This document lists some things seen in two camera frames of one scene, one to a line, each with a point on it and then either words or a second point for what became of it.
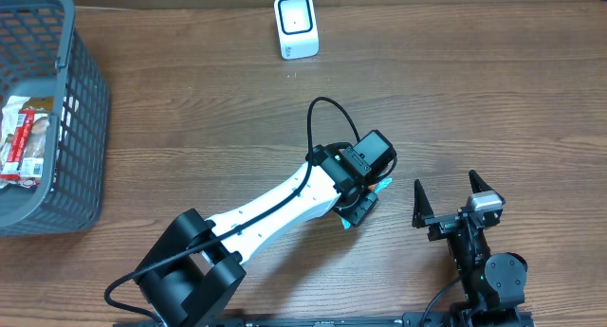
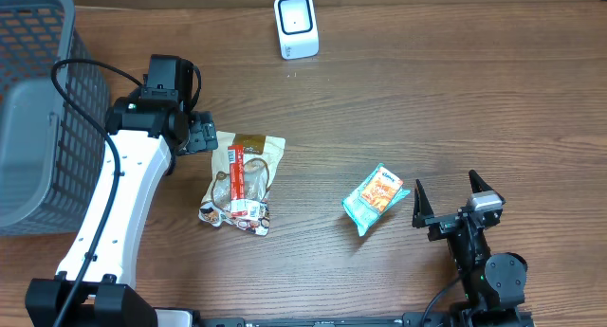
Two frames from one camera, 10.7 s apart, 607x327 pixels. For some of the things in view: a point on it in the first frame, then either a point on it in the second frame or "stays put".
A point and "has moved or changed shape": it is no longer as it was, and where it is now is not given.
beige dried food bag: [10, 109] -> [237, 195]
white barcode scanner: [297, 25] stays put
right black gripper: [451, 223] stays put
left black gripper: [362, 209] -> [204, 136]
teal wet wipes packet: [345, 224] has moved or changed shape
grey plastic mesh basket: [43, 52] stays put
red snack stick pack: [10, 169] -> [236, 172]
